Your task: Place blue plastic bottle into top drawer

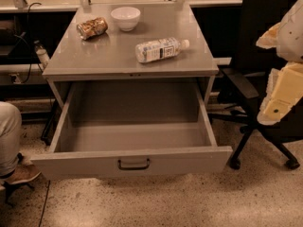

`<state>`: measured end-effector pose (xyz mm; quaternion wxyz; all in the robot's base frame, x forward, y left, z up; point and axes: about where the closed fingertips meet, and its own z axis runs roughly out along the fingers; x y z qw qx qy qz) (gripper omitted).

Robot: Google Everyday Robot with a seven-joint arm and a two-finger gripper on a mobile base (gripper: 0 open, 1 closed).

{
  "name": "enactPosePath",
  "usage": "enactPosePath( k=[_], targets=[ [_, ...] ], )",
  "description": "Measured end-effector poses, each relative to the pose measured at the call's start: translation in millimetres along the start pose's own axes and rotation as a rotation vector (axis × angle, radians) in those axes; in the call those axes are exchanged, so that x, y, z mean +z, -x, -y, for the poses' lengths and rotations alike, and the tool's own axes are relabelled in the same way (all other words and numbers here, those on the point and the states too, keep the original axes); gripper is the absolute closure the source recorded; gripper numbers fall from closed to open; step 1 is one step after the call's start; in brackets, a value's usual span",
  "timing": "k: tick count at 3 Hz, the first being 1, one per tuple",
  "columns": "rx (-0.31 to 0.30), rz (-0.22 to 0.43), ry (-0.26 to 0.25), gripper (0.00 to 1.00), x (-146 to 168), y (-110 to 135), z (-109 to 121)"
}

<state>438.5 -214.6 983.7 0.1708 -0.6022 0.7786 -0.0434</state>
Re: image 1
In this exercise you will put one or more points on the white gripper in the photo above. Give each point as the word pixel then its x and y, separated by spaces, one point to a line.
pixel 292 35

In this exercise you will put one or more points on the clear plastic water bottle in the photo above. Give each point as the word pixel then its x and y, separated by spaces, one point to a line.
pixel 161 49

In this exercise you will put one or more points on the open grey top drawer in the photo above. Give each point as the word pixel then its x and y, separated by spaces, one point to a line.
pixel 131 120

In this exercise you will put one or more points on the small bottle beside cabinet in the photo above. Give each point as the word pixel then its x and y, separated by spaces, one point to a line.
pixel 41 53

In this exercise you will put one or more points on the black office chair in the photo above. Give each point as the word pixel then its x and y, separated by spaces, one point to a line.
pixel 245 80

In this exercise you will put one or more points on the white ceramic bowl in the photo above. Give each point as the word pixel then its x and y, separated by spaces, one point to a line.
pixel 126 18

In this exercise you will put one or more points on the crushed gold can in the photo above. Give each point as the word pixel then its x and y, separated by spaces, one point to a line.
pixel 92 28

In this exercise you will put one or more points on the person's leg in beige trousers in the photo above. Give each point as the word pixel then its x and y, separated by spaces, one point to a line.
pixel 10 126

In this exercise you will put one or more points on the brown shoe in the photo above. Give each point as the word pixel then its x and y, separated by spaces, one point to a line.
pixel 22 174

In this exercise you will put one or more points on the black drawer handle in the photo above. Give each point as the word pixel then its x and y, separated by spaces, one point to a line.
pixel 133 166

